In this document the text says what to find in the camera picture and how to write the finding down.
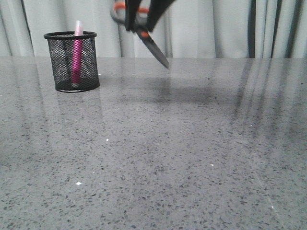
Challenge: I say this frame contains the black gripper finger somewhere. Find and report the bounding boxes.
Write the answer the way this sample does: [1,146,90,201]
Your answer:
[146,0,175,32]
[124,0,142,33]

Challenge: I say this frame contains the grey orange scissors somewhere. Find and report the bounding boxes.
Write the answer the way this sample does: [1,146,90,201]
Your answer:
[110,1,169,68]

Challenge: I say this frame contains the pink highlighter pen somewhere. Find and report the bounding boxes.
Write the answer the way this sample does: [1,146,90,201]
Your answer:
[71,21,83,88]

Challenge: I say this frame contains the black mesh pen holder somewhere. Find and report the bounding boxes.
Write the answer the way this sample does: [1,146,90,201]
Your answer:
[44,31,100,92]

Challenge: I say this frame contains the white curtain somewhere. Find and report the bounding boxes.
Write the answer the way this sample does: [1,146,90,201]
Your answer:
[0,0,307,58]

